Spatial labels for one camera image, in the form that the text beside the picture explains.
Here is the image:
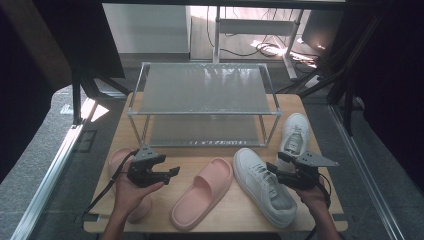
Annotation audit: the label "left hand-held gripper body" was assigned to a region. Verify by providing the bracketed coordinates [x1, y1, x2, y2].
[127, 145, 167, 188]

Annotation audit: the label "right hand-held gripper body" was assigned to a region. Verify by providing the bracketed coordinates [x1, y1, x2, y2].
[279, 149, 339, 191]

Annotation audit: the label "white sneaker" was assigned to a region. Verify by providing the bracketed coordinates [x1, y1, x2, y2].
[275, 112, 311, 172]
[232, 147, 298, 229]

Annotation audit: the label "pink slipper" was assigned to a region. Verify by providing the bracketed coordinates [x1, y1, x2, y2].
[170, 157, 234, 232]
[108, 147, 153, 224]

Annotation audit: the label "metal two-tier shoe rack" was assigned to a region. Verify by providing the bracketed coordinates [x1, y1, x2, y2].
[127, 61, 283, 148]

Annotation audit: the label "person's right hand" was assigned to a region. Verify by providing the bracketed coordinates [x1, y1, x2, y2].
[296, 184, 329, 209]

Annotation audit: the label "person's left hand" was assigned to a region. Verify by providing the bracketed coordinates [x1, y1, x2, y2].
[113, 169, 165, 218]

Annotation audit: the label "white power strip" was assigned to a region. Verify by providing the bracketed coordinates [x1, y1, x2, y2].
[304, 74, 324, 89]

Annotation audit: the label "black metal stand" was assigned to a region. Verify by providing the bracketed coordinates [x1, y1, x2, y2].
[276, 13, 384, 136]
[71, 63, 133, 126]

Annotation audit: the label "dark monitor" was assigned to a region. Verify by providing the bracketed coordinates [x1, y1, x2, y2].
[301, 9, 344, 56]

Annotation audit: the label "white cabinet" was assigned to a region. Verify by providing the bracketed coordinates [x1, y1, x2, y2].
[102, 3, 191, 54]

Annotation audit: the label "black panel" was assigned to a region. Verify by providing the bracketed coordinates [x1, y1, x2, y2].
[33, 0, 126, 80]

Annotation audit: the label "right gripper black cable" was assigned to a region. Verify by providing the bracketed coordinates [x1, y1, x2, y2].
[304, 173, 333, 240]

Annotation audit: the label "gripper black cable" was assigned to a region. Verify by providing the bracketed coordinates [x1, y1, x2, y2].
[304, 173, 333, 240]
[82, 149, 139, 216]

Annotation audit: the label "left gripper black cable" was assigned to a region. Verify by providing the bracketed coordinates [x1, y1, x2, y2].
[82, 149, 139, 216]

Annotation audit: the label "aluminium rail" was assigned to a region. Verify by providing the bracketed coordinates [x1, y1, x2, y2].
[328, 104, 406, 240]
[9, 123, 84, 240]

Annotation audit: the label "black floor cables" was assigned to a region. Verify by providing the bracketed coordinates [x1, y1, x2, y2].
[206, 6, 318, 69]

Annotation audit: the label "white desk frame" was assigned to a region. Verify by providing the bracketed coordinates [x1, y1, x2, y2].
[212, 6, 305, 80]

